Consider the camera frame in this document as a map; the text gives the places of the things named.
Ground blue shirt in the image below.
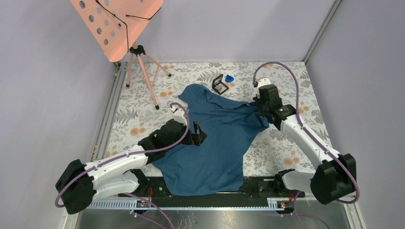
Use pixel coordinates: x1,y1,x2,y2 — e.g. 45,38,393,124
154,84,269,196

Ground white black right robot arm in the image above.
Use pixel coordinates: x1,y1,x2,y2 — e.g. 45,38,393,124
254,84,358,205

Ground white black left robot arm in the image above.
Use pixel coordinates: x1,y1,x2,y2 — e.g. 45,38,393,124
54,119,207,214

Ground small blue brooch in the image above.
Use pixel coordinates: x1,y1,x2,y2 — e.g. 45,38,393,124
225,75,234,83

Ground black square brooch box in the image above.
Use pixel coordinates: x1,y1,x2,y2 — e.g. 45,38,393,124
212,74,229,95

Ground floral patterned table mat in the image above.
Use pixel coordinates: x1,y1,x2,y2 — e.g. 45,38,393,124
100,62,341,177

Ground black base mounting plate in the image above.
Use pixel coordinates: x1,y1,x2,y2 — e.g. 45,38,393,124
131,177,297,207

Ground pink music stand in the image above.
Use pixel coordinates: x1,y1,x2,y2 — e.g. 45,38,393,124
70,0,171,110

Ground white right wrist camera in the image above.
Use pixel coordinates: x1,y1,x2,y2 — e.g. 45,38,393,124
254,77,272,89

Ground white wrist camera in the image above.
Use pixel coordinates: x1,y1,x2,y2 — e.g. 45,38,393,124
171,107,187,125
254,77,272,89

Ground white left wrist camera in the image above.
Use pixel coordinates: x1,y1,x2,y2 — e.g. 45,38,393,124
171,107,187,125

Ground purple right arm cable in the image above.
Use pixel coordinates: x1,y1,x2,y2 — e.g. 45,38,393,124
252,62,361,205

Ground white slotted cable duct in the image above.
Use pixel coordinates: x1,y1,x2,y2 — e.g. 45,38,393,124
87,198,285,211

